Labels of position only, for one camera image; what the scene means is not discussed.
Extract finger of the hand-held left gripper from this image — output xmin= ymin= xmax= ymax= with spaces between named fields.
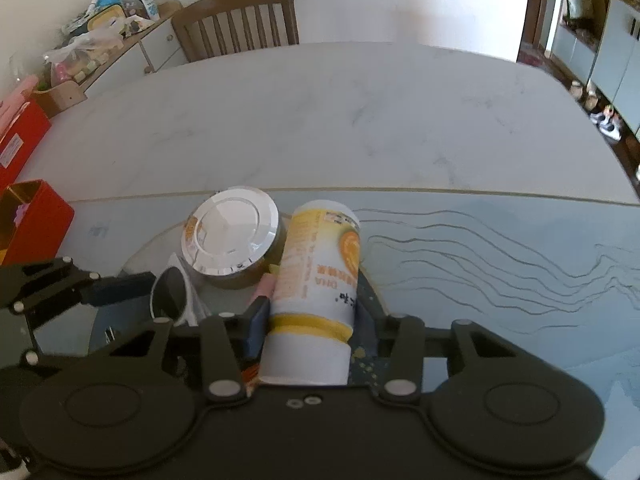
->
xmin=0 ymin=257 xmax=154 ymax=313
xmin=0 ymin=347 xmax=63 ymax=378

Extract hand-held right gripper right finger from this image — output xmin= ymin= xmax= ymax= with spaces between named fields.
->
xmin=360 ymin=300 xmax=521 ymax=403

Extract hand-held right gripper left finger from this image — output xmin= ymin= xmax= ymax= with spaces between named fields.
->
xmin=87 ymin=297 xmax=273 ymax=403

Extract red tin box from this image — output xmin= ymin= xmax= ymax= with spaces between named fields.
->
xmin=0 ymin=180 xmax=76 ymax=267

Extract yellow and white bottle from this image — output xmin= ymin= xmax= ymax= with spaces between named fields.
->
xmin=257 ymin=199 xmax=362 ymax=387

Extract jar with silver lid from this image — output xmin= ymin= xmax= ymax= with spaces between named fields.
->
xmin=181 ymin=187 xmax=287 ymax=291

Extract small pink stick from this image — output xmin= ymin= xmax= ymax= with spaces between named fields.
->
xmin=255 ymin=272 xmax=278 ymax=306

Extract clear glass cup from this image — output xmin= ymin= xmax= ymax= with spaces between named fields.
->
xmin=150 ymin=252 xmax=211 ymax=328

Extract red cardboard box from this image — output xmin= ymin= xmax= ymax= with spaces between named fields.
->
xmin=0 ymin=102 xmax=52 ymax=186

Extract brown cardboard box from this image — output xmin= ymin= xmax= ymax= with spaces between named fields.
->
xmin=32 ymin=80 xmax=83 ymax=118

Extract clear plastic bag of goods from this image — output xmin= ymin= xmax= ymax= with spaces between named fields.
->
xmin=44 ymin=27 xmax=126 ymax=83

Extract white sideboard with wooden top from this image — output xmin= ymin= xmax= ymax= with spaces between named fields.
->
xmin=50 ymin=0 xmax=191 ymax=118

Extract yellow and blue toy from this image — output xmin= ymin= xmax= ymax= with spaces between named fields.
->
xmin=85 ymin=0 xmax=128 ymax=36

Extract wooden chair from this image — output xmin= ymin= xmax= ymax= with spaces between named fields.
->
xmin=171 ymin=0 xmax=300 ymax=63

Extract white shoes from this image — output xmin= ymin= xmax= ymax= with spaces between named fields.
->
xmin=590 ymin=105 xmax=623 ymax=140

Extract grey cabinet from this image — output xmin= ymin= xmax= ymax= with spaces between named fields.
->
xmin=547 ymin=0 xmax=640 ymax=136

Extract brown door frame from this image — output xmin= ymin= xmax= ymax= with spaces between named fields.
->
xmin=517 ymin=0 xmax=551 ymax=66

